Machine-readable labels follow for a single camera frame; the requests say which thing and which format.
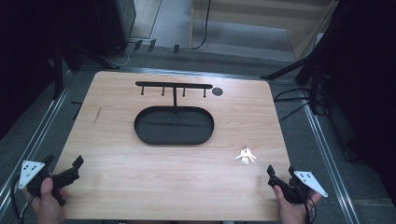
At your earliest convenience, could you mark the white floor cable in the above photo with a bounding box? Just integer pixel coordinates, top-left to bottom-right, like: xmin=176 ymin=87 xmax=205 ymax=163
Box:
xmin=116 ymin=43 xmax=135 ymax=68

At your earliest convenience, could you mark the metal floor rail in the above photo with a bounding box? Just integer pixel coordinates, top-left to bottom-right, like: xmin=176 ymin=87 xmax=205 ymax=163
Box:
xmin=0 ymin=85 xmax=70 ymax=216
xmin=302 ymin=101 xmax=361 ymax=224

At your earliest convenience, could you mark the person's right hand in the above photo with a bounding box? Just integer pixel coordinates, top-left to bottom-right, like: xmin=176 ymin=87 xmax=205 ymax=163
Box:
xmin=274 ymin=185 xmax=323 ymax=224

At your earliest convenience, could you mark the black metal stand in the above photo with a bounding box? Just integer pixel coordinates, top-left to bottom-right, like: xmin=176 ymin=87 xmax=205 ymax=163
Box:
xmin=261 ymin=54 xmax=323 ymax=116
xmin=51 ymin=38 xmax=120 ymax=101

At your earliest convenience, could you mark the bunch of silver keys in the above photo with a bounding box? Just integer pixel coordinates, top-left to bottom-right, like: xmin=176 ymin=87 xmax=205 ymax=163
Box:
xmin=234 ymin=146 xmax=258 ymax=166

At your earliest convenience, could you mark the dark cabinet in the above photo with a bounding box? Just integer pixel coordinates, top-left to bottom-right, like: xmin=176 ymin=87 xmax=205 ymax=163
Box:
xmin=92 ymin=0 xmax=137 ymax=58

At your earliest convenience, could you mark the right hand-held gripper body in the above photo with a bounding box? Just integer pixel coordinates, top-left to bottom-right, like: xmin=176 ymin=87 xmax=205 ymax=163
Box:
xmin=267 ymin=170 xmax=329 ymax=205

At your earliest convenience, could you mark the black key rack with tray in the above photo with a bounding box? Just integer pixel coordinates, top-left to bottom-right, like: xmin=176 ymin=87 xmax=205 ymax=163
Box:
xmin=134 ymin=80 xmax=216 ymax=147

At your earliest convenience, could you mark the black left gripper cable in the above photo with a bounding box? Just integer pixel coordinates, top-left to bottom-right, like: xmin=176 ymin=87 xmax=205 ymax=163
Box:
xmin=9 ymin=175 xmax=35 ymax=224

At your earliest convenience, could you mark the black hanging cable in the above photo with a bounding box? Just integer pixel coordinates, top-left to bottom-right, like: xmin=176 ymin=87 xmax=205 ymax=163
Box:
xmin=191 ymin=0 xmax=213 ymax=51

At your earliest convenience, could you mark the black floor cable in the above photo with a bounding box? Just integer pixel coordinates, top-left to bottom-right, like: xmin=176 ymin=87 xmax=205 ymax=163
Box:
xmin=273 ymin=88 xmax=312 ymax=124

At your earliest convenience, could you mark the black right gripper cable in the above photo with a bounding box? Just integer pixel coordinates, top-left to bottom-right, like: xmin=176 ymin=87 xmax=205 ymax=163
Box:
xmin=297 ymin=186 xmax=318 ymax=224

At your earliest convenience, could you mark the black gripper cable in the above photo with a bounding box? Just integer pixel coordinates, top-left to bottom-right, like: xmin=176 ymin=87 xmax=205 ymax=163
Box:
xmin=9 ymin=175 xmax=35 ymax=224
xmin=297 ymin=186 xmax=318 ymax=224

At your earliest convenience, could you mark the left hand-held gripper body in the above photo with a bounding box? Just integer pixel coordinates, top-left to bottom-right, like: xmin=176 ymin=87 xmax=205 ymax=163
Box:
xmin=18 ymin=160 xmax=81 ymax=207

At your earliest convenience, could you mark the person's left hand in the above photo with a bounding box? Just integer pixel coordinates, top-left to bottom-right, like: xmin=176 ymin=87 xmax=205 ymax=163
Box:
xmin=21 ymin=176 xmax=68 ymax=224

